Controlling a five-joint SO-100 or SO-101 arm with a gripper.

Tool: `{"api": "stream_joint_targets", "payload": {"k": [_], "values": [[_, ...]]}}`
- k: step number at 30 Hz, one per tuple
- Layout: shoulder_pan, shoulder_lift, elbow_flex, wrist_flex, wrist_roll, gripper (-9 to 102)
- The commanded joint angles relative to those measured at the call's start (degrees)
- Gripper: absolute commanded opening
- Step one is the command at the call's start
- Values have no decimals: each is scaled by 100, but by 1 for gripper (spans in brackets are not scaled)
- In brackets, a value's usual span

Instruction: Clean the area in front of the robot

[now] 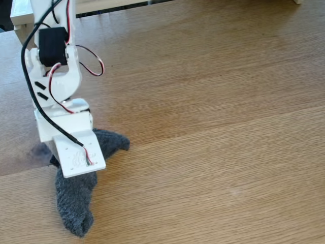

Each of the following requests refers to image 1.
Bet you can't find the grey fluffy sock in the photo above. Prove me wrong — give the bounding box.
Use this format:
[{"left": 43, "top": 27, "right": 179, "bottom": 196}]
[{"left": 49, "top": 128, "right": 131, "bottom": 238}]

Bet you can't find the white wooden shelf riser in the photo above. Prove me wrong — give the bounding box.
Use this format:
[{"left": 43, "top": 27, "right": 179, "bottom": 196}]
[{"left": 10, "top": 0, "right": 178, "bottom": 50}]

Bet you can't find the red white black servo cable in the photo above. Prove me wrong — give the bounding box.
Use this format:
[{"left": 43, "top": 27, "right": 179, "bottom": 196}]
[
  {"left": 66, "top": 0, "right": 105, "bottom": 77},
  {"left": 47, "top": 63, "right": 76, "bottom": 114}
]

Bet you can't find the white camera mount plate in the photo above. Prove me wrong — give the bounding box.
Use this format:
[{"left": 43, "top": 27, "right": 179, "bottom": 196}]
[{"left": 52, "top": 131, "right": 107, "bottom": 179}]

